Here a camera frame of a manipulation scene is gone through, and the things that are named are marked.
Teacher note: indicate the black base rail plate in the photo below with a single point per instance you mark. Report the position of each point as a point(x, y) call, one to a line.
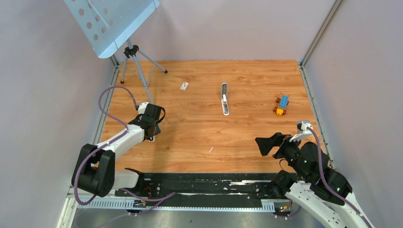
point(210, 190)

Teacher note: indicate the light blue white stapler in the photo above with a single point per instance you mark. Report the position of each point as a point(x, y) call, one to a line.
point(224, 98)

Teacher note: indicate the colourful toy block car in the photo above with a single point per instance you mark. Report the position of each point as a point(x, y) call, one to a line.
point(282, 103)

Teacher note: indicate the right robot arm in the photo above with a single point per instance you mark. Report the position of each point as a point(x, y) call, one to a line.
point(330, 198)

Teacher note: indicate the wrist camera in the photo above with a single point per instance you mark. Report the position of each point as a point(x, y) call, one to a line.
point(303, 129)
point(142, 107)

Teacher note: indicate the small white staple box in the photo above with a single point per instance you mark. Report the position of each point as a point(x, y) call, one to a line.
point(184, 86)

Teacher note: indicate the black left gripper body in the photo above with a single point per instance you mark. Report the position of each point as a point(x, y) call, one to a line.
point(157, 131)

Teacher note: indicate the light blue music stand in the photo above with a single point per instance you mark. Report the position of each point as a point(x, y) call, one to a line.
point(109, 24)

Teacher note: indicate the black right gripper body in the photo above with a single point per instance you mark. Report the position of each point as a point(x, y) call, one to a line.
point(288, 150)

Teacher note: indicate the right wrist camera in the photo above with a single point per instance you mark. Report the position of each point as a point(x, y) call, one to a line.
point(303, 129)

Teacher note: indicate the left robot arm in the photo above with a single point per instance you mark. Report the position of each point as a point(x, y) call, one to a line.
point(95, 170)

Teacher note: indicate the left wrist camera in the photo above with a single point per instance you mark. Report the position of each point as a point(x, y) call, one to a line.
point(142, 107)

